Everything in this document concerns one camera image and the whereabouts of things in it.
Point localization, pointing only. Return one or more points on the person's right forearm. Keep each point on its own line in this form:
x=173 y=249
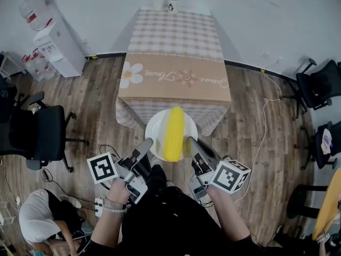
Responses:
x=229 y=217

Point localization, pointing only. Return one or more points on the person's left forearm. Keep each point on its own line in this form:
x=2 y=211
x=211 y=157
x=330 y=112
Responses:
x=106 y=228

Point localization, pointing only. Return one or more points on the checked beige tablecloth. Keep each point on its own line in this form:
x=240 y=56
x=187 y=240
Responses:
x=173 y=36

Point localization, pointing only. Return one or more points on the person's black clothing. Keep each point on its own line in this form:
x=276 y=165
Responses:
x=173 y=223

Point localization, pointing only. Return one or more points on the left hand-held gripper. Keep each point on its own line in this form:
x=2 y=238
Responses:
x=102 y=168

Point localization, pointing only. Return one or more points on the black office chair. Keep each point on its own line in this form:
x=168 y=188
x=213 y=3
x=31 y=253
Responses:
x=319 y=87
x=336 y=143
x=8 y=97
x=45 y=132

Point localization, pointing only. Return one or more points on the white round plate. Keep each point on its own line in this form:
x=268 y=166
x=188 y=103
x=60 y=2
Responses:
x=155 y=128

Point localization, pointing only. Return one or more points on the white vase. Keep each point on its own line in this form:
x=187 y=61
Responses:
x=158 y=0

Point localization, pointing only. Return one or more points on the white crumpled cloth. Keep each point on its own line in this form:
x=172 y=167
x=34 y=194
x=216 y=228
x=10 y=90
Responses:
x=326 y=141

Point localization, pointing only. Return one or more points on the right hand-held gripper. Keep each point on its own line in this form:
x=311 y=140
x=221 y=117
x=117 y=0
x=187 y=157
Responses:
x=226 y=177

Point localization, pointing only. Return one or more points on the black power adapter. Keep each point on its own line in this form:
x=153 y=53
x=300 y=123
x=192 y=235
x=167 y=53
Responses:
x=45 y=174

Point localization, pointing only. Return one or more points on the white power strip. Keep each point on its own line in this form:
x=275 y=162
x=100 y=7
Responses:
x=99 y=207

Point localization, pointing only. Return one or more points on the table with checkered cloth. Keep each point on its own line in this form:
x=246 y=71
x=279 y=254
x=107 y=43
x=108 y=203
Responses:
x=197 y=9

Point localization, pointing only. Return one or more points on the large clear water bottle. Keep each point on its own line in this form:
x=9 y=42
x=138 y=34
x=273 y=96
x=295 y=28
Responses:
x=37 y=8

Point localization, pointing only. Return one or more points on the yellow round table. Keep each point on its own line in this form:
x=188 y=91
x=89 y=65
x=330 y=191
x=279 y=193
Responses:
x=330 y=204

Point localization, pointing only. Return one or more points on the yellow corn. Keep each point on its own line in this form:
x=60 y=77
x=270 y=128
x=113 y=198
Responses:
x=173 y=132

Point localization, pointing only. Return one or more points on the white cartoon print canister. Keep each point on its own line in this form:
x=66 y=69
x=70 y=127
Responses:
x=173 y=5

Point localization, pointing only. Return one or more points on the person's left hand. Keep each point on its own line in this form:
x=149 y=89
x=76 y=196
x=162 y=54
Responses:
x=117 y=193

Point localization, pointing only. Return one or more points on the white water dispenser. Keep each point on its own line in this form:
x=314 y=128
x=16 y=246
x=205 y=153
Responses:
x=64 y=49

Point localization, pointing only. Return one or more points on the clear water jug red cap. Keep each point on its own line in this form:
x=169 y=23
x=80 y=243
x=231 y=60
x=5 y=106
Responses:
x=28 y=64
x=40 y=60
x=46 y=73

